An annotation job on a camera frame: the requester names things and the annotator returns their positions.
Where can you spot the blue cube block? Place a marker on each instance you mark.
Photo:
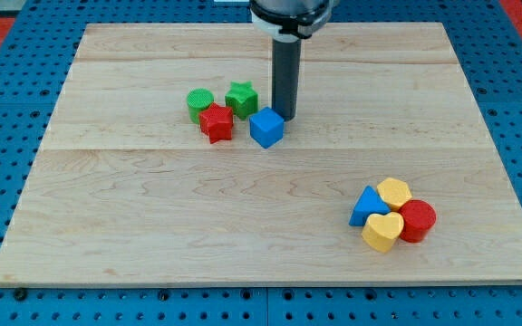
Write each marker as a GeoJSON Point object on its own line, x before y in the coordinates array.
{"type": "Point", "coordinates": [266, 127]}

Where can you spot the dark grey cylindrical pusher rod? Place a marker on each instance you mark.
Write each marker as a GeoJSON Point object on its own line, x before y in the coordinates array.
{"type": "Point", "coordinates": [285, 74]}

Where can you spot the yellow hexagon block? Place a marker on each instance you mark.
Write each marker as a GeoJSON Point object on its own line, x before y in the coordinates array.
{"type": "Point", "coordinates": [394, 192]}

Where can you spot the red star block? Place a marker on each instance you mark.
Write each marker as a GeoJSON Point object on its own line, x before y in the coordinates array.
{"type": "Point", "coordinates": [216, 122]}

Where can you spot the green star block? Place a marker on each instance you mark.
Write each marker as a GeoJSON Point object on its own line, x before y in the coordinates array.
{"type": "Point", "coordinates": [242, 98]}

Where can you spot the green cylinder block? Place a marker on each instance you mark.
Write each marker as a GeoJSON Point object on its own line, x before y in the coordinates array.
{"type": "Point", "coordinates": [198, 100]}

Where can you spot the blue triangle block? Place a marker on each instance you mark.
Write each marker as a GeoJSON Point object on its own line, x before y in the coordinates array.
{"type": "Point", "coordinates": [368, 203]}

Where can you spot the yellow heart block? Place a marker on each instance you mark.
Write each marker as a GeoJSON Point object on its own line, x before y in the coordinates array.
{"type": "Point", "coordinates": [381, 232]}

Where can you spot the wooden board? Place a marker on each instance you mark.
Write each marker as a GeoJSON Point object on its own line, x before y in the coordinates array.
{"type": "Point", "coordinates": [126, 192]}

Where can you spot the red cylinder block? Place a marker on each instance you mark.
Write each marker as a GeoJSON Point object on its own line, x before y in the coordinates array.
{"type": "Point", "coordinates": [419, 217]}

